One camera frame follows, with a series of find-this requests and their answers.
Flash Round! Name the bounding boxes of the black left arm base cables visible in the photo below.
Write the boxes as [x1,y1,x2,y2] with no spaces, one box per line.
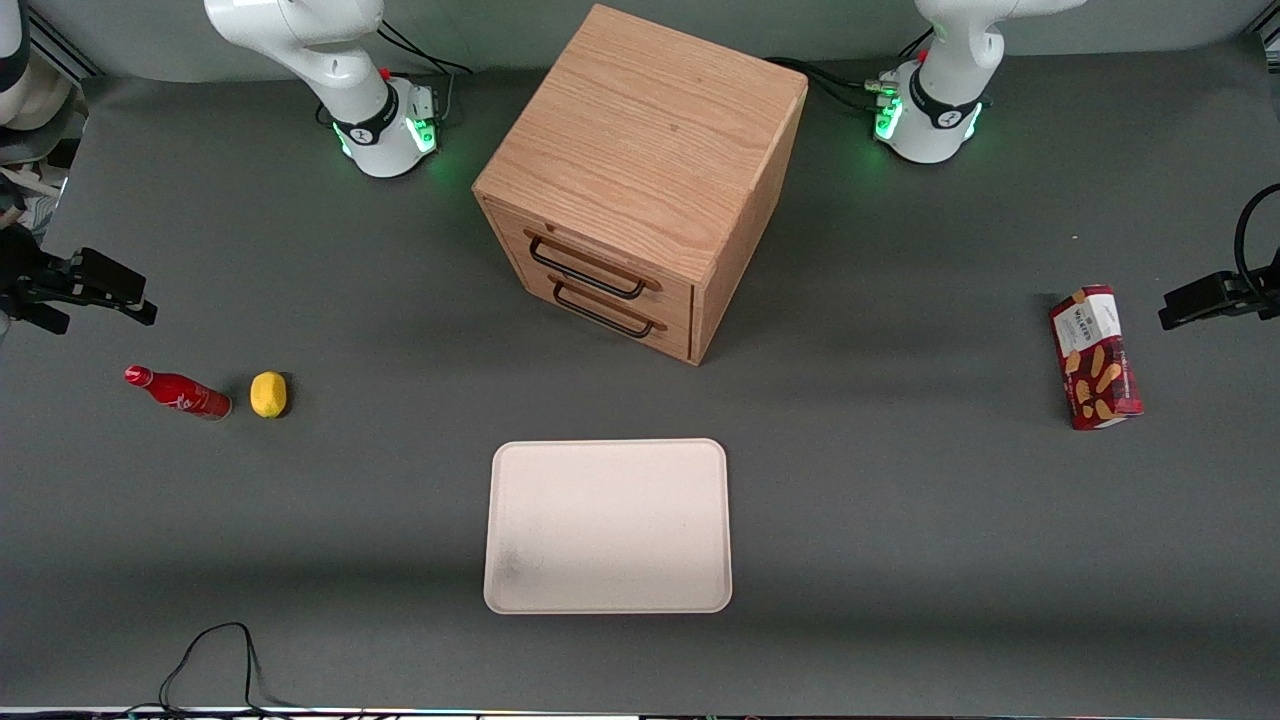
[765,28,936,113]

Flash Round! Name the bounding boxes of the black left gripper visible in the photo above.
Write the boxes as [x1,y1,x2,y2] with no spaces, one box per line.
[1159,268,1280,332]

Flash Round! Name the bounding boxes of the black arm base cables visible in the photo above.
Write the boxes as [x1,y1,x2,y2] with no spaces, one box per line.
[765,28,936,113]
[378,18,473,126]

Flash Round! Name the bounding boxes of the red shortbread cookie box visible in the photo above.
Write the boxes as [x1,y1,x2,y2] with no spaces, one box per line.
[1048,285,1144,431]

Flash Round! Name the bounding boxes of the yellow lemon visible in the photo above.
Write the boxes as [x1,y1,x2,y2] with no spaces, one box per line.
[250,371,289,419]

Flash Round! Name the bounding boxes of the black wire drawer handle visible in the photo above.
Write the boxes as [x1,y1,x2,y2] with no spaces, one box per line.
[527,232,663,300]
[550,275,668,339]

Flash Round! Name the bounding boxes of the red coke bottle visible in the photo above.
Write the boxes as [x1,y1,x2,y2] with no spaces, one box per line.
[124,365,233,422]

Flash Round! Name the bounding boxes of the oak wooden drawer cabinet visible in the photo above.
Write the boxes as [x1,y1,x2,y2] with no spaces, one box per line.
[472,4,809,367]

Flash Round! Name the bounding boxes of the cream rectangular plastic tray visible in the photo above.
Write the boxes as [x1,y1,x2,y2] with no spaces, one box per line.
[483,438,733,615]

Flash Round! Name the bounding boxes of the thin black looped cable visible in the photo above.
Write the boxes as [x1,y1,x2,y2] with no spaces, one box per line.
[120,622,301,719]

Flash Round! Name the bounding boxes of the black right arm base cables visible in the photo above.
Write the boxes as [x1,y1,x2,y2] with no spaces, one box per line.
[378,18,473,126]

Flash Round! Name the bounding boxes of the wooden drawer front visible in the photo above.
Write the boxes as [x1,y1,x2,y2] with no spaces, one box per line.
[508,252,695,363]
[495,208,695,323]

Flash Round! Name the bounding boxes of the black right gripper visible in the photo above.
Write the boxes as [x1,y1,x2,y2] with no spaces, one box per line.
[0,225,158,336]

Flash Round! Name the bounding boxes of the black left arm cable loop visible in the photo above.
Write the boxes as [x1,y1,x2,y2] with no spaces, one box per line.
[1234,184,1280,293]

